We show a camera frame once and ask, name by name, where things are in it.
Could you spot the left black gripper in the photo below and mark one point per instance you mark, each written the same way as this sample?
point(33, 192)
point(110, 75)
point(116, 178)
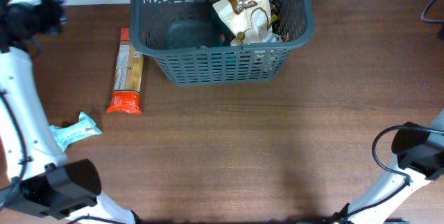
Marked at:
point(56, 12)

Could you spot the small mint green packet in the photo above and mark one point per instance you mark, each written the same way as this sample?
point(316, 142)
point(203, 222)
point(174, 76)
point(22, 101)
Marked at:
point(84, 128)

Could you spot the orange pasta packet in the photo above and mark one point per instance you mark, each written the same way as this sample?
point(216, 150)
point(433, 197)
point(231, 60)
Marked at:
point(127, 77)

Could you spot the green Nescafe bag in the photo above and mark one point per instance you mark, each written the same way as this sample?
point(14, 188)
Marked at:
point(222, 35)

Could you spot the beige Pantree snack bag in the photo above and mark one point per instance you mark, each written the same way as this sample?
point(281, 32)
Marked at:
point(248, 21)

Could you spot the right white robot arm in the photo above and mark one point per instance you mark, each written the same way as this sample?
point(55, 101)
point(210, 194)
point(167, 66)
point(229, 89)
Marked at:
point(417, 160)

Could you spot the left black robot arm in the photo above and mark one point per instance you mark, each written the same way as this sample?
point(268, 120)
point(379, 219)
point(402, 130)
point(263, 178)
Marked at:
point(44, 183)

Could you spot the grey plastic basket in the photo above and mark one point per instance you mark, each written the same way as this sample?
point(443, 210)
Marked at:
point(177, 34)

